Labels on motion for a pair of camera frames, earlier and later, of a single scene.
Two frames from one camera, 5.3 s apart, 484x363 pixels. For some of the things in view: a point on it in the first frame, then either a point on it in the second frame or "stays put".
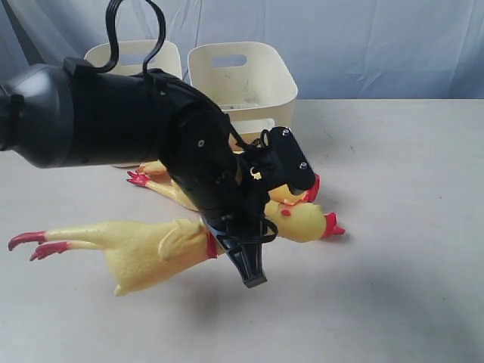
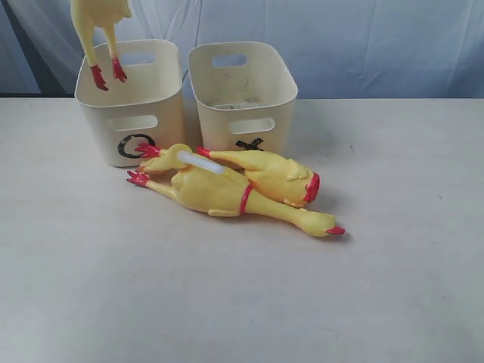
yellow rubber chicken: [144, 255] -> [88, 14]
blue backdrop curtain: [339, 49] stays put
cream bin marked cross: [251, 80] stays put
